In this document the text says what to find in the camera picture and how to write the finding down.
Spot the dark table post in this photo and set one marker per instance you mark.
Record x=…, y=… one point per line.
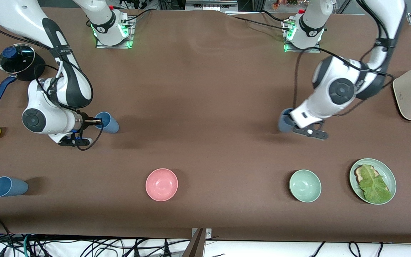
x=195, y=248

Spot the brown table cover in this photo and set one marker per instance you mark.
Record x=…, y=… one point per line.
x=227, y=160

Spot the grey metal frame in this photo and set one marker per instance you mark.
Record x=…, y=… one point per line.
x=211, y=4

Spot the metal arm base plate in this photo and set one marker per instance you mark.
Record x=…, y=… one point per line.
x=131, y=35
x=305, y=50

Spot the green plate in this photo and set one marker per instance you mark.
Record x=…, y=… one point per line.
x=387, y=171

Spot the mint green bowl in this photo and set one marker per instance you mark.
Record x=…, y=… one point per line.
x=305, y=186

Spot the green lettuce leaf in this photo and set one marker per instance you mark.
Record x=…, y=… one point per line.
x=375, y=187

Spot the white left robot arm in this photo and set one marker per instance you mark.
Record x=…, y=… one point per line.
x=341, y=91

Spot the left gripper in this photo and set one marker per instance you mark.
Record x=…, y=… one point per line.
x=287, y=119

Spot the toast slice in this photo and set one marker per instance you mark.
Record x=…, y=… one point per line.
x=359, y=175

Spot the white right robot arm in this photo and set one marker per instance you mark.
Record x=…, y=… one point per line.
x=34, y=120

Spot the metal table edge bracket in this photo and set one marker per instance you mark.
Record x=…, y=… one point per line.
x=209, y=233

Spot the pink bowl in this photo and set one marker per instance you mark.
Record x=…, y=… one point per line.
x=161, y=185

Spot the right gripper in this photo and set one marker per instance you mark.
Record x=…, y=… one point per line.
x=88, y=121

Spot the blue cup with paper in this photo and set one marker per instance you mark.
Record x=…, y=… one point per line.
x=284, y=125

